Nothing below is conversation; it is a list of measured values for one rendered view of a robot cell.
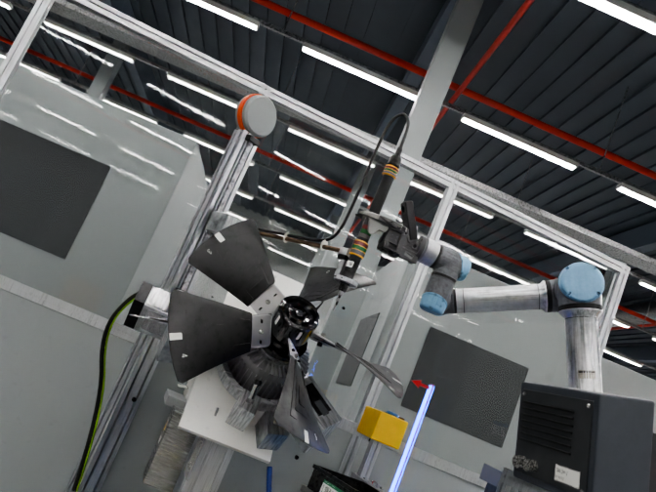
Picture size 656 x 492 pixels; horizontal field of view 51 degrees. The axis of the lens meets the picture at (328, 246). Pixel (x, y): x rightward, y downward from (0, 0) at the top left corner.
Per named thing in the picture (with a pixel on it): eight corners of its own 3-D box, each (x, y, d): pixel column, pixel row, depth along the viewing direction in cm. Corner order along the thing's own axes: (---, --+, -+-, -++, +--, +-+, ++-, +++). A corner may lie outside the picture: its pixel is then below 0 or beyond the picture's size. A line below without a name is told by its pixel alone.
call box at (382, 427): (353, 434, 227) (366, 404, 229) (381, 445, 228) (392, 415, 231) (368, 442, 211) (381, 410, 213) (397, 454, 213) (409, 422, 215)
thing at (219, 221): (201, 229, 238) (212, 208, 240) (216, 238, 243) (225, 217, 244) (220, 234, 231) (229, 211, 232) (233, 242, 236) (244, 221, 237)
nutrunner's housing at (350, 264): (332, 287, 192) (391, 143, 201) (340, 292, 195) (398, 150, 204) (343, 290, 190) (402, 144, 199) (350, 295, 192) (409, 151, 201)
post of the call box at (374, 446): (356, 474, 219) (371, 437, 221) (365, 477, 219) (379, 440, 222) (359, 476, 216) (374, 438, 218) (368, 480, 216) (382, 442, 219)
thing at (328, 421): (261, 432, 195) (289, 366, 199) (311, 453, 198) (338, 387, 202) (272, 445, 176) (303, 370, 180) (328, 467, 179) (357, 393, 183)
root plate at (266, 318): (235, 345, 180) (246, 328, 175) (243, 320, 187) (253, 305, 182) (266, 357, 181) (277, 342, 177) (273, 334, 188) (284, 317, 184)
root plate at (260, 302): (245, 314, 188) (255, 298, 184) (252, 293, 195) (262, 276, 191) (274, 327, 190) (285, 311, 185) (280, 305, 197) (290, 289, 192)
